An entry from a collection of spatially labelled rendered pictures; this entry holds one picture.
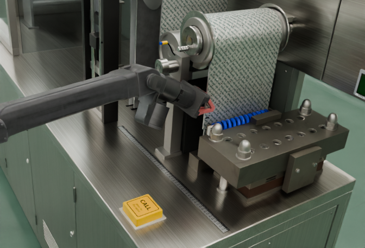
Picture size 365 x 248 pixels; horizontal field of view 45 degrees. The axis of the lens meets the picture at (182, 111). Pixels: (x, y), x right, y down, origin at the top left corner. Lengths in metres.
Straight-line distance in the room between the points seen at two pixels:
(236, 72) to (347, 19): 0.31
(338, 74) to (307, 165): 0.26
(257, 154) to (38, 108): 0.53
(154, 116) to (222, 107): 0.24
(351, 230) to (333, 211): 1.29
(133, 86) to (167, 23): 0.38
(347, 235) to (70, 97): 1.98
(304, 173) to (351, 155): 2.13
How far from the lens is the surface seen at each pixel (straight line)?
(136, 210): 1.05
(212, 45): 1.08
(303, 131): 1.24
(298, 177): 1.19
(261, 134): 1.18
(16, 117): 0.85
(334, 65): 1.26
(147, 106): 1.01
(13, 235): 2.41
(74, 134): 1.38
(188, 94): 1.07
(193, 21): 1.13
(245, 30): 1.15
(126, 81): 0.95
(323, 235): 1.40
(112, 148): 1.31
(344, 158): 3.26
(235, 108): 1.23
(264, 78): 1.26
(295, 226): 1.24
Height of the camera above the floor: 1.60
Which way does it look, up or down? 27 degrees down
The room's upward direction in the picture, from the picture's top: 5 degrees clockwise
